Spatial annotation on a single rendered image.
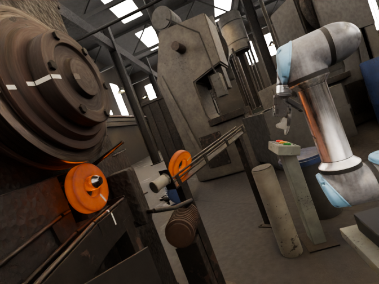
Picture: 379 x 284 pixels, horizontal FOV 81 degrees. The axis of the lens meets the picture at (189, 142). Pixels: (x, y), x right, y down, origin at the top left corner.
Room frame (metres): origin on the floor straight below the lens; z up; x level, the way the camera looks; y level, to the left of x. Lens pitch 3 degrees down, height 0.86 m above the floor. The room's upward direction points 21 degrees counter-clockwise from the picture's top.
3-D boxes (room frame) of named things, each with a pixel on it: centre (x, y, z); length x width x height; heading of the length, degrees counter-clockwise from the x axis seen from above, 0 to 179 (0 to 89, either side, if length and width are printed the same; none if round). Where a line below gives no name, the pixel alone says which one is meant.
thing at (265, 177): (1.24, -0.33, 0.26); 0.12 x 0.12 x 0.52
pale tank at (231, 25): (9.04, -3.19, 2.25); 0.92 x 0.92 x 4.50
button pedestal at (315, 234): (1.25, -0.49, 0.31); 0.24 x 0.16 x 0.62; 171
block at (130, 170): (0.93, 0.32, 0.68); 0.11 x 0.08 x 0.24; 81
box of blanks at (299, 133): (2.91, -1.32, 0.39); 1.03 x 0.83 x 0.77; 96
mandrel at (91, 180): (0.70, 0.38, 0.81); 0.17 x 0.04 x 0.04; 81
